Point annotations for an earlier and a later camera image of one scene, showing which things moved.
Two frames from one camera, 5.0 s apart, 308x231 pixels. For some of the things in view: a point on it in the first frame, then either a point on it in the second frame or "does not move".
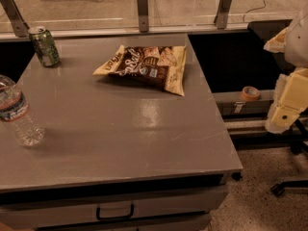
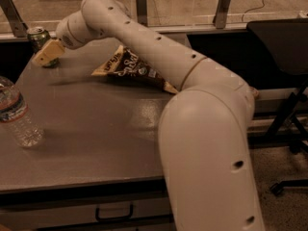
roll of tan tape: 250,93 does not move
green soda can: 45,46 does not move
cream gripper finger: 290,101 to 49,52
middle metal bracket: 142,5 does not move
